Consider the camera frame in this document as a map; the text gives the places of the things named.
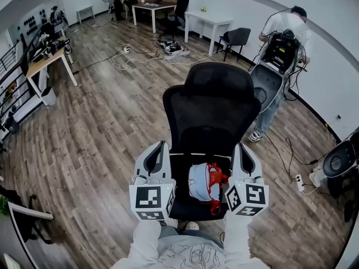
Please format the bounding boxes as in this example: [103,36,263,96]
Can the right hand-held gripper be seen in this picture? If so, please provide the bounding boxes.
[224,142,270,217]

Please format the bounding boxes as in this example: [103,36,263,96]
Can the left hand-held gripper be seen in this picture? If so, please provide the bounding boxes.
[128,141,177,222]

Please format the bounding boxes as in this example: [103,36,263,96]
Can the light blue backpack red straps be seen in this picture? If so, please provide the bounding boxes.
[187,162,230,216]

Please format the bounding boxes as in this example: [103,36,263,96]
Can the black mesh office chair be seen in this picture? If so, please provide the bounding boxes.
[162,62,263,222]

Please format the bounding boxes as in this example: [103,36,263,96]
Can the person's left forearm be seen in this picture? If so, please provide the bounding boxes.
[126,220,163,269]

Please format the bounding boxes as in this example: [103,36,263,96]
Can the person's right forearm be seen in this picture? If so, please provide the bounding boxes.
[222,212,252,269]

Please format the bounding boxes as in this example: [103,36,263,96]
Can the dark grey chair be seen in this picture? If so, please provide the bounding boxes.
[216,27,252,63]

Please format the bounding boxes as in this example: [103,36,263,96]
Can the person's legs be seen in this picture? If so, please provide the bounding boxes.
[159,225,225,246]

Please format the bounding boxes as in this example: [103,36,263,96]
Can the person's torso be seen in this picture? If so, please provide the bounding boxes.
[112,234,270,269]

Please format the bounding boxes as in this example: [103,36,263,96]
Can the pile of floor equipment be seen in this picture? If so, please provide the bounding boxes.
[158,37,191,61]

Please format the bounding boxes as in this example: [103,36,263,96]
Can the black equipment pack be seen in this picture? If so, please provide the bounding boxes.
[260,29,301,76]

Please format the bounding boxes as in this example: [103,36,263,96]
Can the white trash bin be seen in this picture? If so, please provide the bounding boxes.
[40,86,58,106]

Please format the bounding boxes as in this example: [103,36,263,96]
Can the wooden desk white legs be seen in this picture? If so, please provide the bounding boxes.
[25,39,79,106]

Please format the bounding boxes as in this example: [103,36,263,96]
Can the small green plant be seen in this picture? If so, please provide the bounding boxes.
[0,194,10,216]

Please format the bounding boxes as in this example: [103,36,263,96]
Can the dark-topped table white legs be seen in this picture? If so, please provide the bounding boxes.
[131,1,178,34]

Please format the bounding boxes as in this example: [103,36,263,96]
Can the dark brown desk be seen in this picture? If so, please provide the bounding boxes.
[0,200,54,269]

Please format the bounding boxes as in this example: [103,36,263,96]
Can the black railing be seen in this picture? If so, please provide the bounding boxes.
[0,31,42,141]

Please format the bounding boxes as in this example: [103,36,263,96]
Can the small white bench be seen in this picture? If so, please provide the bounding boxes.
[76,5,95,25]

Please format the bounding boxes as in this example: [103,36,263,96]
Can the white sheet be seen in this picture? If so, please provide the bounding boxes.
[2,253,22,269]

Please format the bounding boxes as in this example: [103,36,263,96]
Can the black floor cable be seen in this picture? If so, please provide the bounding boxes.
[263,132,320,182]

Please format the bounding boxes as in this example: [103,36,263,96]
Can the white floor cable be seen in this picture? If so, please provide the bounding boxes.
[110,44,215,71]

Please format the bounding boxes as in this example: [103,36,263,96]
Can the group of black wall-hung items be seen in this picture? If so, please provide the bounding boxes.
[15,8,49,39]

